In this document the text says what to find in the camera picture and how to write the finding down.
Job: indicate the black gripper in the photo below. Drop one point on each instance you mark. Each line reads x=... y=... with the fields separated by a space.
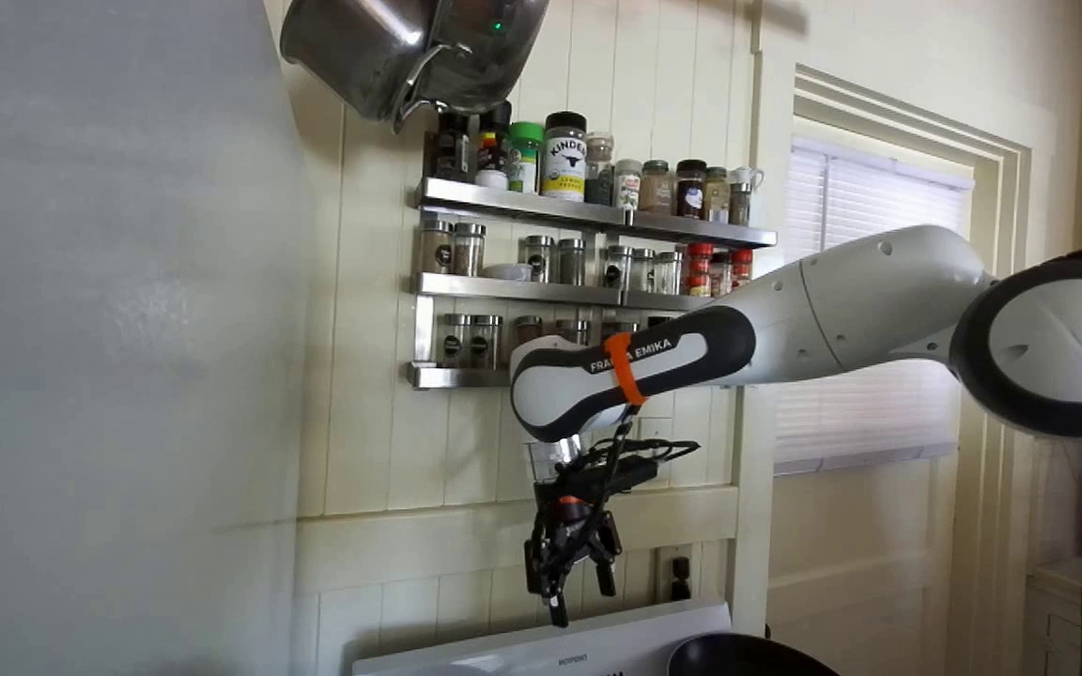
x=571 y=510

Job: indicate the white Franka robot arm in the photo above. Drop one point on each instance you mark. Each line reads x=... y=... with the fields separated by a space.
x=842 y=314

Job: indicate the black frying pan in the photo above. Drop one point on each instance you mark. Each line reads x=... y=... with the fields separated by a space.
x=742 y=658

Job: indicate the white gas stove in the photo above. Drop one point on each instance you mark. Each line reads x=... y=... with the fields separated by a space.
x=541 y=652

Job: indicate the metal spice rack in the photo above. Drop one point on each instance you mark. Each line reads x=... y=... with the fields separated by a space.
x=566 y=293

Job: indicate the cream door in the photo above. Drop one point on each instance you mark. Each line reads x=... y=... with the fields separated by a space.
x=865 y=565

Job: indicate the red lid spice jar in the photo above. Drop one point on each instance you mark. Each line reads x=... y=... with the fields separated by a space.
x=742 y=269
x=700 y=269

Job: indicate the black label spice jar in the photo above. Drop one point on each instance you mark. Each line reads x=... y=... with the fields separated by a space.
x=693 y=187

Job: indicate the large black lid spice jar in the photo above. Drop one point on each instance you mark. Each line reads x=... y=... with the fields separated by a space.
x=566 y=155

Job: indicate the green lid spice jar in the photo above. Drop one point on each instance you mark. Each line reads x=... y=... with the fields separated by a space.
x=524 y=155

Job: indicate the small dark sauce bottle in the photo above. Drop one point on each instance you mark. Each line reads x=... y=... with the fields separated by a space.
x=494 y=155

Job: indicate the dark glass spice bottle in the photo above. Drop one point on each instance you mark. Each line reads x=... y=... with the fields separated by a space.
x=447 y=149

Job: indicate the white window blind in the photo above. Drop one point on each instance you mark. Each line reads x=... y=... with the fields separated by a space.
x=880 y=200

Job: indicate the white refrigerator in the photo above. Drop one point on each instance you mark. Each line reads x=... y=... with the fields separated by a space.
x=113 y=350

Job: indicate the large hanging steel pot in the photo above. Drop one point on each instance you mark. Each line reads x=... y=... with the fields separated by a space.
x=375 y=58

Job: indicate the black wall outlet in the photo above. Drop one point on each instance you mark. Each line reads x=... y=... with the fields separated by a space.
x=677 y=572

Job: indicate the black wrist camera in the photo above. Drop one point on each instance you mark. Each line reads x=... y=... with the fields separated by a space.
x=639 y=472

